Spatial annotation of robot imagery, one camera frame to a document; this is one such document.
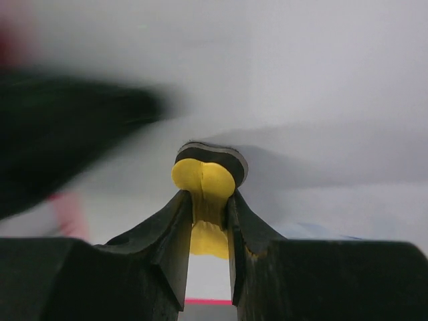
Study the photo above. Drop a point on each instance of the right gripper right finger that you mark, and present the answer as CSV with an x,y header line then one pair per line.
x,y
275,278

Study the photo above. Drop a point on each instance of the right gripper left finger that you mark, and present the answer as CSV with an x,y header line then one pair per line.
x,y
138,275

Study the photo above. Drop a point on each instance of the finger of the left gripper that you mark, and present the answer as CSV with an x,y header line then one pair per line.
x,y
54,127

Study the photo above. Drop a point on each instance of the yellow bone shaped eraser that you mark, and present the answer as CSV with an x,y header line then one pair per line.
x,y
211,173

